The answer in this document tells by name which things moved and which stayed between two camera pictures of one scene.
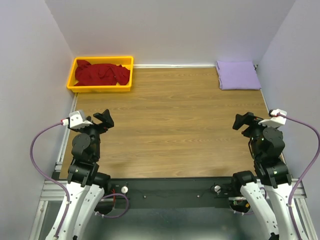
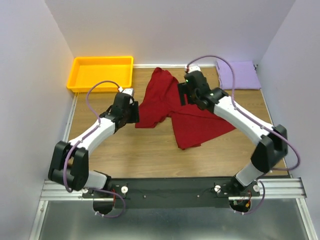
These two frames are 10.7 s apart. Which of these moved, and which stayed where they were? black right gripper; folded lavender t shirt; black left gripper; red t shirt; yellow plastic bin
Moved: red t shirt; black right gripper; black left gripper
Stayed: yellow plastic bin; folded lavender t shirt
